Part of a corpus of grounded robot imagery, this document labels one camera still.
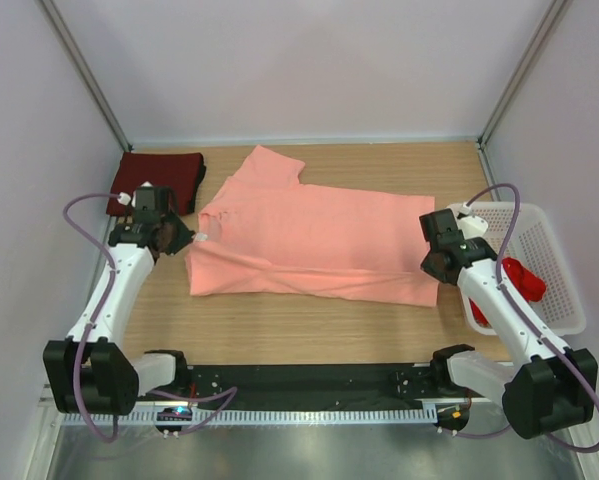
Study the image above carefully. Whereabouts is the pink t-shirt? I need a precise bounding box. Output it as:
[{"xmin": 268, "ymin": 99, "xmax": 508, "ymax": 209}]
[{"xmin": 186, "ymin": 146, "xmax": 438, "ymax": 307}]

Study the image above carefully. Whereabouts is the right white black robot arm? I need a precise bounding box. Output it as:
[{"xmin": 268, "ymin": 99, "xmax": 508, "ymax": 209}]
[{"xmin": 419, "ymin": 209, "xmax": 599, "ymax": 439}]

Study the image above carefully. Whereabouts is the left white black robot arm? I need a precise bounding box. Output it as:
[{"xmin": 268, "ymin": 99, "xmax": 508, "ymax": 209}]
[{"xmin": 43, "ymin": 183, "xmax": 194, "ymax": 416}]

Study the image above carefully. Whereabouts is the folded dark red t-shirt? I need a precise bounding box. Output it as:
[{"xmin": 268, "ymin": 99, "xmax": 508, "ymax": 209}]
[{"xmin": 110, "ymin": 152, "xmax": 194, "ymax": 216}]

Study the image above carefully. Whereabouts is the folded black t-shirt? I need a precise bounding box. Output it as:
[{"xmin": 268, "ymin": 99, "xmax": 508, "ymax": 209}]
[{"xmin": 185, "ymin": 153, "xmax": 207, "ymax": 214}]

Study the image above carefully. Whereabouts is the white plastic basket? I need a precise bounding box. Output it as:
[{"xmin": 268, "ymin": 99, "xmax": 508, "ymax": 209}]
[{"xmin": 461, "ymin": 201, "xmax": 587, "ymax": 337}]

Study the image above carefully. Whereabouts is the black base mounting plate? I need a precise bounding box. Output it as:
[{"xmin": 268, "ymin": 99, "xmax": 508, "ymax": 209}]
[{"xmin": 159, "ymin": 363, "xmax": 479, "ymax": 412}]

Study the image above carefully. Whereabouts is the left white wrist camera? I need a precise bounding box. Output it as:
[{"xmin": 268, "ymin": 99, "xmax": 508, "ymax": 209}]
[{"xmin": 116, "ymin": 182, "xmax": 154, "ymax": 207}]

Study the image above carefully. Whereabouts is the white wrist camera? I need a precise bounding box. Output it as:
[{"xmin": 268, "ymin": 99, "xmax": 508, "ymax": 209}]
[
  {"xmin": 116, "ymin": 182, "xmax": 154, "ymax": 207},
  {"xmin": 456, "ymin": 210, "xmax": 489, "ymax": 239}
]

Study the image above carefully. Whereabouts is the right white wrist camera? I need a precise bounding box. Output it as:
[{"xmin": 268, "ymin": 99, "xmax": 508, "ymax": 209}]
[{"xmin": 456, "ymin": 210, "xmax": 489, "ymax": 239}]

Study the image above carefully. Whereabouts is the white slotted cable duct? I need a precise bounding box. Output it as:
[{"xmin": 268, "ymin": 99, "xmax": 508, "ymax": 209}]
[{"xmin": 61, "ymin": 407, "xmax": 438, "ymax": 426}]

